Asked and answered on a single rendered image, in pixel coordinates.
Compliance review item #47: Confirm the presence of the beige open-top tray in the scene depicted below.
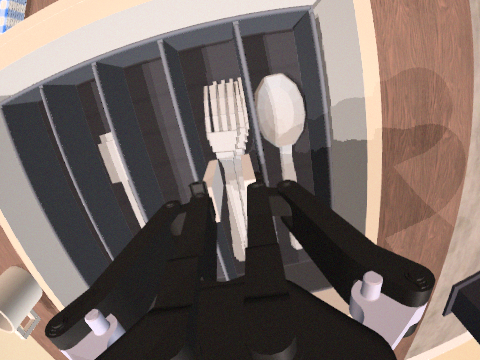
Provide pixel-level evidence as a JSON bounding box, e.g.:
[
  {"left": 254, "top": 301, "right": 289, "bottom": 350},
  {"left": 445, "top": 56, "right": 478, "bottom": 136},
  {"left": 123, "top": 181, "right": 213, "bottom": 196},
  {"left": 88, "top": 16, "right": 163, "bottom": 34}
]
[{"left": 0, "top": 0, "right": 382, "bottom": 311}]

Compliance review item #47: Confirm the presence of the white fork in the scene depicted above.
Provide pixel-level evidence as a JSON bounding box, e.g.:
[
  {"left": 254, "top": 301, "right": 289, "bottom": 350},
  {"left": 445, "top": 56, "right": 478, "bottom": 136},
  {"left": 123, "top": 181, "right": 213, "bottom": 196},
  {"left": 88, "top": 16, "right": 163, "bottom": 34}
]
[
  {"left": 204, "top": 82, "right": 247, "bottom": 261},
  {"left": 213, "top": 78, "right": 249, "bottom": 155},
  {"left": 209, "top": 81, "right": 247, "bottom": 229}
]

